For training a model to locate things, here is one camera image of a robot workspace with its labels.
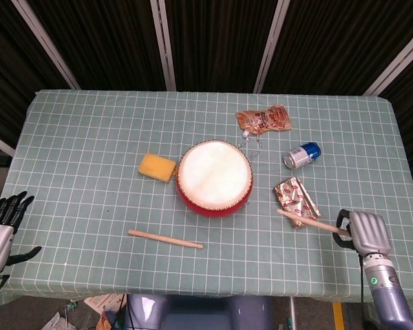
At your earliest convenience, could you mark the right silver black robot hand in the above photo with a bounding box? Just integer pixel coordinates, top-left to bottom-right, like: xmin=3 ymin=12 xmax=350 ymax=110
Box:
xmin=332 ymin=208 xmax=393 ymax=257

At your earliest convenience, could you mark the wooden drumstick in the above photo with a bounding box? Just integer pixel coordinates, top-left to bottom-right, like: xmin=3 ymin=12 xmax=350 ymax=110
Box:
xmin=128 ymin=229 xmax=204 ymax=250
xmin=277 ymin=208 xmax=352 ymax=238

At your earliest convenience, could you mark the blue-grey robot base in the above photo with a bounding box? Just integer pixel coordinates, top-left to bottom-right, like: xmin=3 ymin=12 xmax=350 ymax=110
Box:
xmin=125 ymin=294 xmax=275 ymax=330

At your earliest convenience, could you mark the red drum with white skin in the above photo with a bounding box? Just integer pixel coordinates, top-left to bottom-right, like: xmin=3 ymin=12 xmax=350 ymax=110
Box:
xmin=175 ymin=139 xmax=255 ymax=219

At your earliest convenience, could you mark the gold foil wrapped packet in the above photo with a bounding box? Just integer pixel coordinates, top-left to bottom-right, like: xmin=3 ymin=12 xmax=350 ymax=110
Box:
xmin=273 ymin=176 xmax=321 ymax=229

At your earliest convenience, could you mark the crumpled white paper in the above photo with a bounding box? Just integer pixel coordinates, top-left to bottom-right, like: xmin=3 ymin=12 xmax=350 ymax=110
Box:
xmin=41 ymin=311 xmax=72 ymax=330

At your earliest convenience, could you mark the blue and white drink can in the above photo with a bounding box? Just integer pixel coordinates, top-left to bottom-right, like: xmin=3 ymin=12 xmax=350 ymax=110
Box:
xmin=283 ymin=141 xmax=322 ymax=170

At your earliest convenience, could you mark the white table leg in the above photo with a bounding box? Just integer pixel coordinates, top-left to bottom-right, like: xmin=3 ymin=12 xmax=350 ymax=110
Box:
xmin=288 ymin=297 xmax=297 ymax=330

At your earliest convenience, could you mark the white printed paper sheet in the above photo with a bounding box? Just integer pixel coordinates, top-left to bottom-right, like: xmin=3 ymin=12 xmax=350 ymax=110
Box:
xmin=83 ymin=294 xmax=125 ymax=316

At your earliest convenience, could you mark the green checked tablecloth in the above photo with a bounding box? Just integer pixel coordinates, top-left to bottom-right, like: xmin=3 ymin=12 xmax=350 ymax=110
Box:
xmin=0 ymin=89 xmax=413 ymax=307

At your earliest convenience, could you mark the brown sauce pouch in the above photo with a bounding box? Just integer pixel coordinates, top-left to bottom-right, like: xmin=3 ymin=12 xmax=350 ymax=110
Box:
xmin=235 ymin=104 xmax=293 ymax=135

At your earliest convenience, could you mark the yellow sponge block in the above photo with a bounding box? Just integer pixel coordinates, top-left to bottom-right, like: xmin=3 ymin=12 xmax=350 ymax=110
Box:
xmin=138 ymin=153 xmax=178 ymax=185

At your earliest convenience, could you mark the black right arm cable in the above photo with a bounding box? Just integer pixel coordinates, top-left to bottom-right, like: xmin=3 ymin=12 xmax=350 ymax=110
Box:
xmin=357 ymin=252 xmax=366 ymax=305

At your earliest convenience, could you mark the white partition post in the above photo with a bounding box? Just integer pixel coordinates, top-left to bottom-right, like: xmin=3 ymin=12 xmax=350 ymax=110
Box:
xmin=363 ymin=25 xmax=413 ymax=96
xmin=12 ymin=0 xmax=81 ymax=91
xmin=253 ymin=0 xmax=290 ymax=94
xmin=0 ymin=129 xmax=17 ymax=157
xmin=149 ymin=0 xmax=177 ymax=92

